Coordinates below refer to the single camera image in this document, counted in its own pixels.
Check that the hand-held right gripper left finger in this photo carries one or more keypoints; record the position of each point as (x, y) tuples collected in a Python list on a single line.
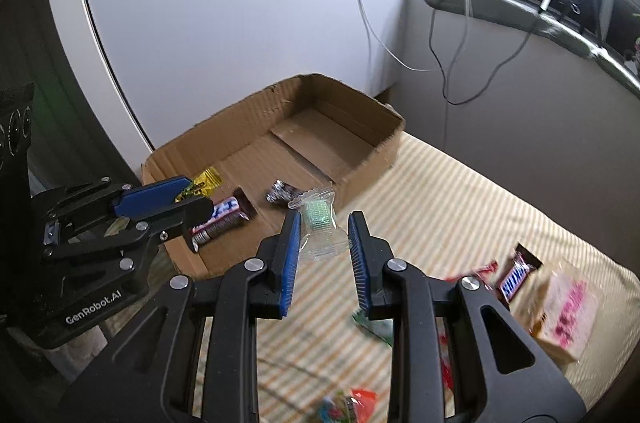
[(291, 263)]

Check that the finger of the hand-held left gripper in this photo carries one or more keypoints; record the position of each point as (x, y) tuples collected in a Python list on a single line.
[(185, 215), (155, 195)]

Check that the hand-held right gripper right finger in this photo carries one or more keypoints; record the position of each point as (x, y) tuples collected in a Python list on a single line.
[(357, 263)]

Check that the yellow candy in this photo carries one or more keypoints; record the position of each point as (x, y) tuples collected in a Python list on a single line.
[(206, 182)]

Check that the clear green candy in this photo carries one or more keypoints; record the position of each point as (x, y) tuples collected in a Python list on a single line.
[(316, 215)]

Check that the green snack packet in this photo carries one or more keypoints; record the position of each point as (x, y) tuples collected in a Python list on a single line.
[(375, 328)]

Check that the cardboard box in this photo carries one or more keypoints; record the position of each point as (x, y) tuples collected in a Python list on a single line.
[(280, 153)]

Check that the red chocolate cake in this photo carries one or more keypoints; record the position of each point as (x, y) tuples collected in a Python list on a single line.
[(480, 275)]

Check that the bread packet with pink print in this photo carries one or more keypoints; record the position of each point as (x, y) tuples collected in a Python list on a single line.
[(565, 308)]

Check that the brown chocolate bar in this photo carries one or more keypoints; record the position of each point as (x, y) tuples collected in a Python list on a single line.
[(515, 280), (225, 215)]

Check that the dark silver wrapped candy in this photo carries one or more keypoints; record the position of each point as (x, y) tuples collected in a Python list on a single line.
[(280, 193)]

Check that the striped beige bed sheet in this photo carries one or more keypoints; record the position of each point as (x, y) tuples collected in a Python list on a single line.
[(450, 213)]

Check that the orange jelly cup colourful lid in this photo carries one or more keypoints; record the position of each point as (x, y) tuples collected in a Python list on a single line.
[(345, 405)]

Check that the white curved panel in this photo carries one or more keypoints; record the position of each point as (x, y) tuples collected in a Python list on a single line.
[(225, 3)]

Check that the white plug adapter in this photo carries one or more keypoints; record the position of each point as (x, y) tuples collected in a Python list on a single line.
[(547, 0)]

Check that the black light stand base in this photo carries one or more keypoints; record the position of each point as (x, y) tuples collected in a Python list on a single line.
[(582, 0)]

